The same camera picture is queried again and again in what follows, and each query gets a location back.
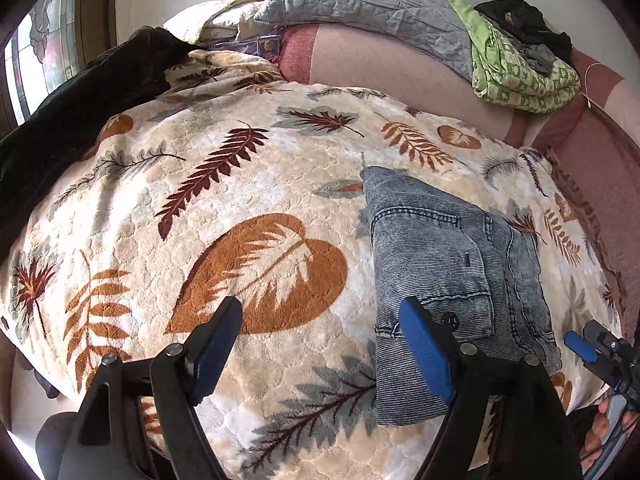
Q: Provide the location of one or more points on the cream pillow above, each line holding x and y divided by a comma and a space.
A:
220, 17

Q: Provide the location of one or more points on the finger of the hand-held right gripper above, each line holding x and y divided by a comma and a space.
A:
580, 347
602, 337

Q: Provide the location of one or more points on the dark cloth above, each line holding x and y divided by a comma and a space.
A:
75, 120

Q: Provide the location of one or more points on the green patterned folded cloth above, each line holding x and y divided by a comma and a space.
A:
510, 80

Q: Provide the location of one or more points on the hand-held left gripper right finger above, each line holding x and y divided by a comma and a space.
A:
425, 355

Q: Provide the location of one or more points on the grey quilted blanket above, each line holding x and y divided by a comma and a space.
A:
360, 0

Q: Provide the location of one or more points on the person's right hand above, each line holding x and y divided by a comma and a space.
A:
600, 430

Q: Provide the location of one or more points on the pink bed sheet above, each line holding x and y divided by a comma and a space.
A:
390, 75

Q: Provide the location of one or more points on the purple patterned cloth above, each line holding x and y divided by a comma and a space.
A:
260, 45

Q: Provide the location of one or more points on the light blue denim pants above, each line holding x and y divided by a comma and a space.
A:
440, 250

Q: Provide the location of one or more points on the stained glass window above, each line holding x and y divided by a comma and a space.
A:
45, 45

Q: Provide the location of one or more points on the black garment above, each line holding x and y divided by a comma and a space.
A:
525, 22

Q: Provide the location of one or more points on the cream leaf-print blanket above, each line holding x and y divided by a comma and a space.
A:
225, 170

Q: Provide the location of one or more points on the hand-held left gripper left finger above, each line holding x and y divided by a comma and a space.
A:
215, 355

